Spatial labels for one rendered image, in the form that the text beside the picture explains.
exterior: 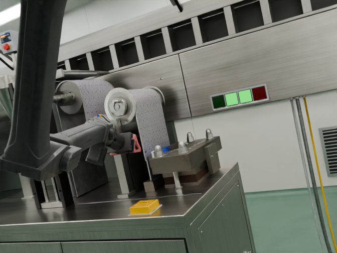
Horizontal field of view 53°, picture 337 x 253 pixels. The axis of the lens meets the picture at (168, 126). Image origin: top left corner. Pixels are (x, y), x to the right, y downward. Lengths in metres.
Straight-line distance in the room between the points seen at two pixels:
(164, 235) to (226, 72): 0.77
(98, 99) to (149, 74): 0.29
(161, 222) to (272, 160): 2.99
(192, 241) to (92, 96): 0.78
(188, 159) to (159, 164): 0.12
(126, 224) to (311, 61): 0.93
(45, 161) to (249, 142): 3.43
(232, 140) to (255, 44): 2.57
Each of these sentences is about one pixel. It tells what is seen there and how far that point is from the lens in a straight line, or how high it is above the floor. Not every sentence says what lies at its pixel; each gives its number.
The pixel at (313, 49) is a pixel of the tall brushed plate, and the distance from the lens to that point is 1.46.
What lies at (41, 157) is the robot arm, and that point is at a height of 1.17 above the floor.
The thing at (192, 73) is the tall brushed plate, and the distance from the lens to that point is 1.55.
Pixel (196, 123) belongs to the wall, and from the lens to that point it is 4.06.
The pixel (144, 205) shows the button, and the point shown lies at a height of 0.92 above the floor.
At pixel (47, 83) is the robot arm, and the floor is 1.28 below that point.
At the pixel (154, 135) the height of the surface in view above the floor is 1.11.
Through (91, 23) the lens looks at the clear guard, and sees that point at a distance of 1.82.
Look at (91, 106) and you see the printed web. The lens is 1.49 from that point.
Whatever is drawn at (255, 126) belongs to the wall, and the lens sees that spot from 3.88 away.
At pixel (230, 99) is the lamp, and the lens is 1.49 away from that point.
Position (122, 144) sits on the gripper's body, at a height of 1.12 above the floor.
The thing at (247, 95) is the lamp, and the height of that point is 1.19.
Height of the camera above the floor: 1.20
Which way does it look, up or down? 3 degrees down
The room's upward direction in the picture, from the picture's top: 12 degrees counter-clockwise
